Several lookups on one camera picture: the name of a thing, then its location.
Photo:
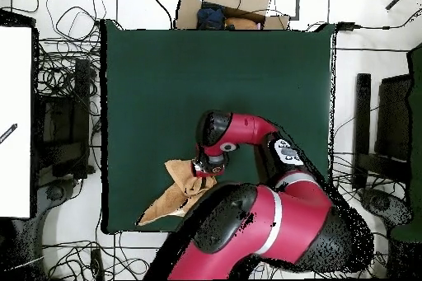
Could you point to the grey chair base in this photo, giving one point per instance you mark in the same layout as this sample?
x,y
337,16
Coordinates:
x,y
55,192
382,203

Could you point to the black metal stand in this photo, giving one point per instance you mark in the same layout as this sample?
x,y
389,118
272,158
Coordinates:
x,y
80,96

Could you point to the dark blue garment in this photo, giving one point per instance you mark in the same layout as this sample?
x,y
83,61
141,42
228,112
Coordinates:
x,y
211,17

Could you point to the white panel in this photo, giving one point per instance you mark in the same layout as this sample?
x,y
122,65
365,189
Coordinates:
x,y
15,113

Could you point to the black metal frame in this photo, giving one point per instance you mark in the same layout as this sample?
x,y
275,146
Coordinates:
x,y
362,113

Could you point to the black slim power strip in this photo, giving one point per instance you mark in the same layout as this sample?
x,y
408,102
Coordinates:
x,y
97,264

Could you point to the orange garment in box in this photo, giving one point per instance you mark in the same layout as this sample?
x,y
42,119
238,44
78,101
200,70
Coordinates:
x,y
242,24

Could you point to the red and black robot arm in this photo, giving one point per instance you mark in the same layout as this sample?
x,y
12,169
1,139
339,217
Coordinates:
x,y
280,221

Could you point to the orange terry towel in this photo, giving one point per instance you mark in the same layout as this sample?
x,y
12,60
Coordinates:
x,y
178,175

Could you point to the black power adapter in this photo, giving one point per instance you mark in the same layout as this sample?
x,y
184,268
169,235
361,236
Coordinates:
x,y
345,26

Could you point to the black marker pen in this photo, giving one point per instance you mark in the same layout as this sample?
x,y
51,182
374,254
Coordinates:
x,y
8,133

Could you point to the dark green table cloth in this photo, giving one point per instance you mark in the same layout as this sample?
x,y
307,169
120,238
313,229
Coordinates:
x,y
148,96

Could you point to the green cloth on side table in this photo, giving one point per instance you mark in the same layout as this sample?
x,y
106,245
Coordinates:
x,y
416,129

